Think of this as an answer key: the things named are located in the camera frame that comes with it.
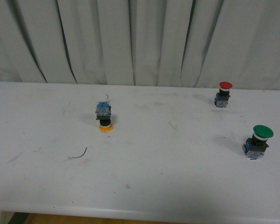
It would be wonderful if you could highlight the white curtain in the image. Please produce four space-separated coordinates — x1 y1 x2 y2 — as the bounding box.
0 0 280 90

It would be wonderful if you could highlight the green push button switch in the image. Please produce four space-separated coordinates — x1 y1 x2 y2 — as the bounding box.
243 125 274 160

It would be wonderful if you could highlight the yellow push button switch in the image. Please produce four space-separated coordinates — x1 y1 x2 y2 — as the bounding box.
95 101 113 133

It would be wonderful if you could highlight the red push button switch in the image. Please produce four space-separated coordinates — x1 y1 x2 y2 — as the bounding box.
214 81 233 108

